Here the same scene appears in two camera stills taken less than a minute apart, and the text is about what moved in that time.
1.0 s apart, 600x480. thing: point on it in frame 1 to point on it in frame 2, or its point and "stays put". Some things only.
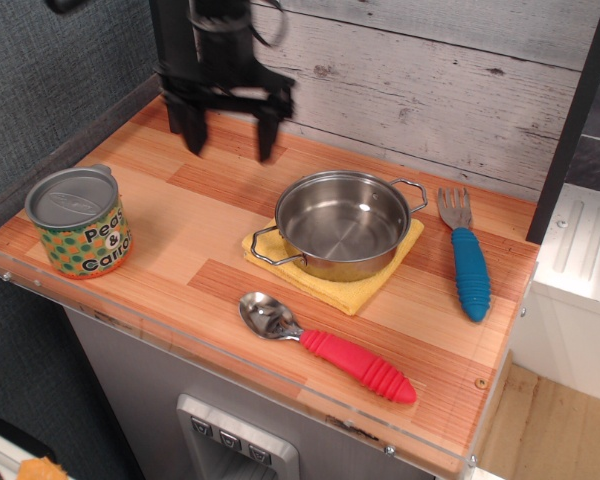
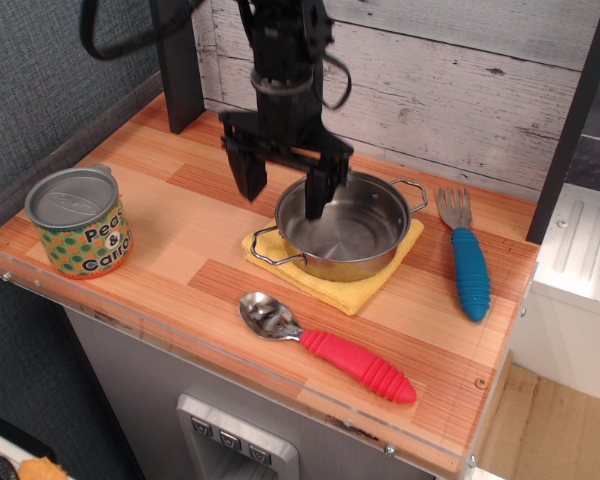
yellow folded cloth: [266, 250] stays put
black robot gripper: [226, 73] to [287, 126]
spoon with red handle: [266, 316] stays put
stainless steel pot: [343, 223] stays put
